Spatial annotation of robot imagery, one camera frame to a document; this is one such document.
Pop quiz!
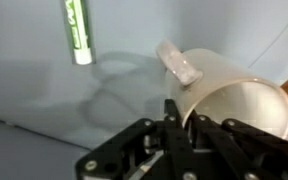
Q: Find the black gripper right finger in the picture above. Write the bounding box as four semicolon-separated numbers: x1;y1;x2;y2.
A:
183;109;288;180

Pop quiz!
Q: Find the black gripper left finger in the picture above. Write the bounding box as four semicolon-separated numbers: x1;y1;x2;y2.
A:
75;98;194;180

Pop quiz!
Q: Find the white ceramic mug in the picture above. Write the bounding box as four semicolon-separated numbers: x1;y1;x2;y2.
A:
155;38;288;140

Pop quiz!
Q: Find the green white marker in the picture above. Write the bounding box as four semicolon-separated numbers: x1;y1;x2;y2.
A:
61;0;97;66

